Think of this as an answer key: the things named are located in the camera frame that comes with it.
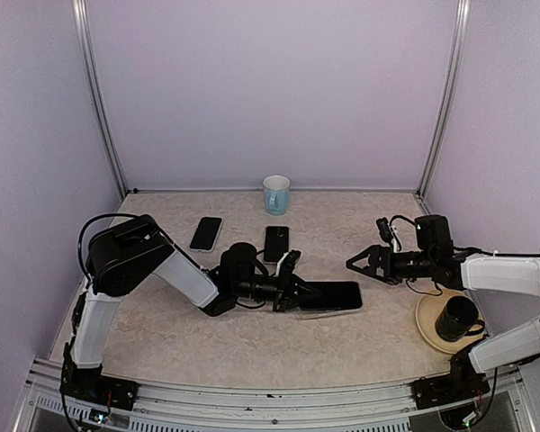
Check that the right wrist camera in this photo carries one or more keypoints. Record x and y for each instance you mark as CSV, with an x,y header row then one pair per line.
x,y
384,229

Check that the lavender silicone phone case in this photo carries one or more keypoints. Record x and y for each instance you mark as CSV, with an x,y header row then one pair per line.
x,y
205,250

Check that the aluminium front rail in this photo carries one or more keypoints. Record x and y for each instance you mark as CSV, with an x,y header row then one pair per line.
x,y
209,391

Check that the right aluminium corner post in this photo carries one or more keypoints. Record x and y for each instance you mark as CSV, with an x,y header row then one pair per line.
x,y
447,98

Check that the aluminium corner post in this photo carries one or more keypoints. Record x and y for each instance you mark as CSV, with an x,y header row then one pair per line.
x,y
447,98
88,55

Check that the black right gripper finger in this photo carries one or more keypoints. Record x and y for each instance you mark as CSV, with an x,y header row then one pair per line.
x,y
372,255
371,271

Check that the light blue ceramic mug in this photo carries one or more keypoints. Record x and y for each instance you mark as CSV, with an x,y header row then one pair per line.
x,y
277,194

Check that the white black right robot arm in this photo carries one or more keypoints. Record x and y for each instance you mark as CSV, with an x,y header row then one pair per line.
x,y
459,268

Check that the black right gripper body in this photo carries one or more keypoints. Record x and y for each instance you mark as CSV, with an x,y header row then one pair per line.
x,y
396,271

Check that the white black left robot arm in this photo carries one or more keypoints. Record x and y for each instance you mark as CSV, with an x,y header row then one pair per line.
x,y
118,259

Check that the left aluminium corner post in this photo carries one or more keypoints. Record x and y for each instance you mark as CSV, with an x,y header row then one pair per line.
x,y
88,55

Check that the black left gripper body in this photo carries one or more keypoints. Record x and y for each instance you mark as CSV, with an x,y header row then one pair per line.
x,y
285,288

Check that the dark green mug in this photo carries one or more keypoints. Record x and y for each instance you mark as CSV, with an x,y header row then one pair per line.
x,y
459,318

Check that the purple-edged black smartphone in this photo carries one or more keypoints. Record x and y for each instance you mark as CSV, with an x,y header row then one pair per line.
x,y
205,232

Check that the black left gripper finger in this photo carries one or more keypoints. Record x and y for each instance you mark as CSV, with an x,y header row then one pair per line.
x,y
301,288
297,300

